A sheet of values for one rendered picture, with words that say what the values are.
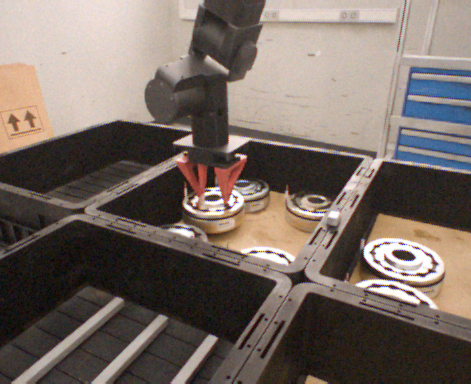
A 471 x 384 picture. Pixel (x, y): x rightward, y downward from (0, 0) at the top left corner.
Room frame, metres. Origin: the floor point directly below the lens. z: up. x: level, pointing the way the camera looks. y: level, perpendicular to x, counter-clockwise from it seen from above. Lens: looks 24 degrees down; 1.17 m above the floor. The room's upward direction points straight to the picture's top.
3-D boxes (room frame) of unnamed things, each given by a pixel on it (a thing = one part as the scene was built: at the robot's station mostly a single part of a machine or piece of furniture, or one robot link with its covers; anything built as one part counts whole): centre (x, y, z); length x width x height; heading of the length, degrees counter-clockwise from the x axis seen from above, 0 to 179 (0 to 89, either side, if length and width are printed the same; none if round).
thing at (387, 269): (0.46, -0.23, 0.86); 0.10 x 0.10 x 0.01
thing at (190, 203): (0.60, 0.03, 0.88); 0.10 x 0.10 x 0.01
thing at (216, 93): (0.59, 0.04, 1.06); 0.07 x 0.06 x 0.07; 143
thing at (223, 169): (0.59, 0.02, 0.93); 0.07 x 0.07 x 0.09; 60
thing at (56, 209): (0.71, 0.24, 0.92); 0.40 x 0.30 x 0.02; 152
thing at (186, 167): (0.60, 0.04, 0.93); 0.07 x 0.07 x 0.09; 60
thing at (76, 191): (0.71, 0.24, 0.87); 0.40 x 0.30 x 0.11; 152
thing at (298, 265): (0.57, -0.03, 0.92); 0.40 x 0.30 x 0.02; 152
